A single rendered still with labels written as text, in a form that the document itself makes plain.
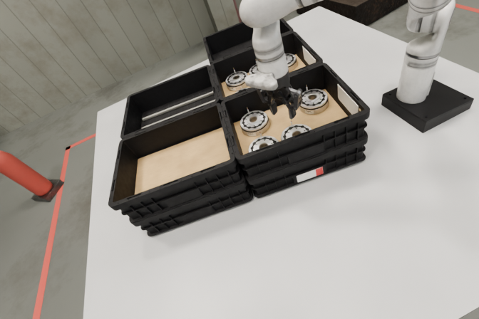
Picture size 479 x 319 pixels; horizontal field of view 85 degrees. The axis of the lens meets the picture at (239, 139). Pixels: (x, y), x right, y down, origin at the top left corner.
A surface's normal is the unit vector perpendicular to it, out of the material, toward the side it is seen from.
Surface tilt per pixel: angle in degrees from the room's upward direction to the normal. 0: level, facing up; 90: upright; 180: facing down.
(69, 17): 90
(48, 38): 90
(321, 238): 0
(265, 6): 83
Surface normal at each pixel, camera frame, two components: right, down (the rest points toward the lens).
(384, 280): -0.29, -0.66
